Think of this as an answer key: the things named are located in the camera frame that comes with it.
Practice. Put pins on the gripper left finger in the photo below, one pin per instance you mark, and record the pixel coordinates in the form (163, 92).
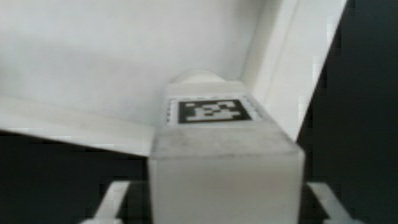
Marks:
(124, 204)

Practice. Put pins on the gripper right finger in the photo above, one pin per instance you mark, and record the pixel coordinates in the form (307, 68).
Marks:
(321, 210)

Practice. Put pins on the white table leg with tag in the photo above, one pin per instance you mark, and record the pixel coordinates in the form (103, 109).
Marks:
(225, 163)

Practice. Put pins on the white square table top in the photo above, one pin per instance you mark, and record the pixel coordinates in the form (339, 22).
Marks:
(94, 51)

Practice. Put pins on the white right fence bar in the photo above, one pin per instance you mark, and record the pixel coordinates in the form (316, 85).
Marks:
(300, 60)

